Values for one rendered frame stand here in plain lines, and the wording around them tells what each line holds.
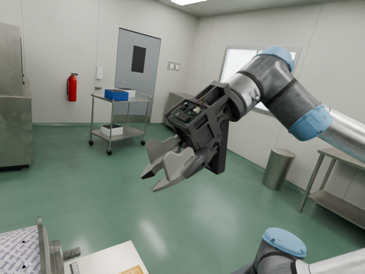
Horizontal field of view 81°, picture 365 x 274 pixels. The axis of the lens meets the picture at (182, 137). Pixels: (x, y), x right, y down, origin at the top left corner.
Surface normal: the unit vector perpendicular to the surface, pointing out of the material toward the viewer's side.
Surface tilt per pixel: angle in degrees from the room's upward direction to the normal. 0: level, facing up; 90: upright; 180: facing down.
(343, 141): 111
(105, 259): 0
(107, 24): 90
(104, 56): 90
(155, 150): 90
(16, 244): 5
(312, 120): 83
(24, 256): 18
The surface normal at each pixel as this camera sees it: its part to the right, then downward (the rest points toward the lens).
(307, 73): -0.80, 0.04
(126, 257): 0.18, -0.94
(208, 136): 0.56, 0.35
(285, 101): -0.39, 0.25
